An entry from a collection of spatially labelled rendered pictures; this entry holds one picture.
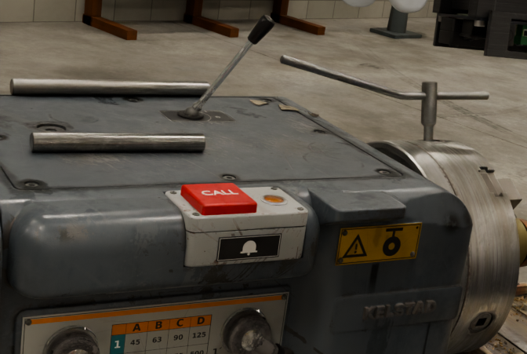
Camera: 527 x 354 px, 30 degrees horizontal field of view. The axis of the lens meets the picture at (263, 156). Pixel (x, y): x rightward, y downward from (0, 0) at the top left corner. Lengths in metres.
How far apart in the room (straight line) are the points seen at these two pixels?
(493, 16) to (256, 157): 0.69
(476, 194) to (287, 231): 0.41
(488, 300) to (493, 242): 0.08
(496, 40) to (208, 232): 0.51
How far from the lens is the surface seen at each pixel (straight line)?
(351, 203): 1.06
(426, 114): 1.44
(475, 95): 1.48
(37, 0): 8.57
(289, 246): 1.01
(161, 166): 1.09
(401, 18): 10.21
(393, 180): 1.16
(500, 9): 0.52
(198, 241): 0.96
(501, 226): 1.36
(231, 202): 0.97
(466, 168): 1.38
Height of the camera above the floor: 1.60
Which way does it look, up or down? 17 degrees down
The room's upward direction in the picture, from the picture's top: 8 degrees clockwise
